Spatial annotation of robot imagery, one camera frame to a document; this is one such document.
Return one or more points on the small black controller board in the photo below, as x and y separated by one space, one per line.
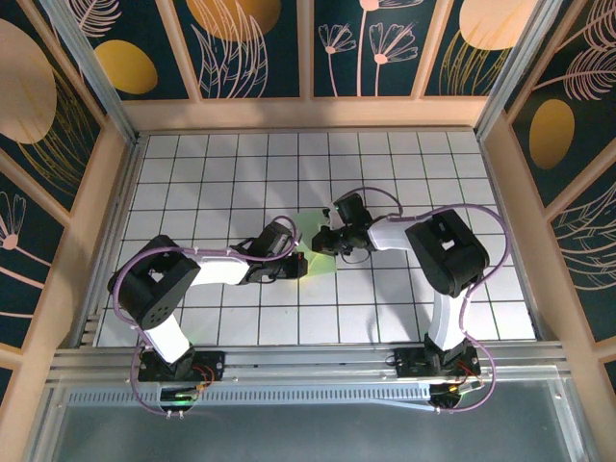
178 397
450 397

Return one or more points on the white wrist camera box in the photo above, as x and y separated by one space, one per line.
331 214
290 239

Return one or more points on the aluminium corner post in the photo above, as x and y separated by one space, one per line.
92 72
515 72

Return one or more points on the long aluminium mounting rail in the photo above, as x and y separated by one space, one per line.
308 358

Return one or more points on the grey metal panel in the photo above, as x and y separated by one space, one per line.
308 433

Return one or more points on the green cloth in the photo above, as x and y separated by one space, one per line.
308 223

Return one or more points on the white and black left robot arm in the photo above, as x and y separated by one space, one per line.
221 269

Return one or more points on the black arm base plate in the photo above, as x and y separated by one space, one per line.
214 361
406 361

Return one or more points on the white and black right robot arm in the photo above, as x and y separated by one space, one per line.
392 236

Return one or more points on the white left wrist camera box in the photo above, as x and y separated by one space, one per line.
290 239

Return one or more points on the white gridded table mat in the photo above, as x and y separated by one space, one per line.
269 159

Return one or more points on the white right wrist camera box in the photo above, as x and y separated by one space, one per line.
331 214

